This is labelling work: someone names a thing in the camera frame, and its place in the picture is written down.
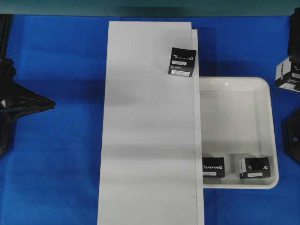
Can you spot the black white box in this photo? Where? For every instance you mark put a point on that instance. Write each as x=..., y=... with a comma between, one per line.
x=255, y=167
x=288, y=74
x=182, y=62
x=213, y=167

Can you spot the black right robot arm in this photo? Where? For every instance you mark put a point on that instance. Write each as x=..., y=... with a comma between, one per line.
x=291, y=124

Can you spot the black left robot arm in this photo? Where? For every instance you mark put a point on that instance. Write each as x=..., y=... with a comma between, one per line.
x=15, y=100

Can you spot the black white box on base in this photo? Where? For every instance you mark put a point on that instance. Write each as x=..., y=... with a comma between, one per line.
x=182, y=62

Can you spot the white base board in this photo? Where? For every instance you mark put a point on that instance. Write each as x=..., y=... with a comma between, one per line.
x=151, y=154

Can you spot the black white box in tray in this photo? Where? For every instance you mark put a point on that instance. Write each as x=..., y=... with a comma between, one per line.
x=213, y=167

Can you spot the white plastic tray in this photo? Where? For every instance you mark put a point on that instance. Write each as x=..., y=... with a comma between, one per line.
x=237, y=123

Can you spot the blue table mat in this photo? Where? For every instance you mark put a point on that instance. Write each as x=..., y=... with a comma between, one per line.
x=50, y=175

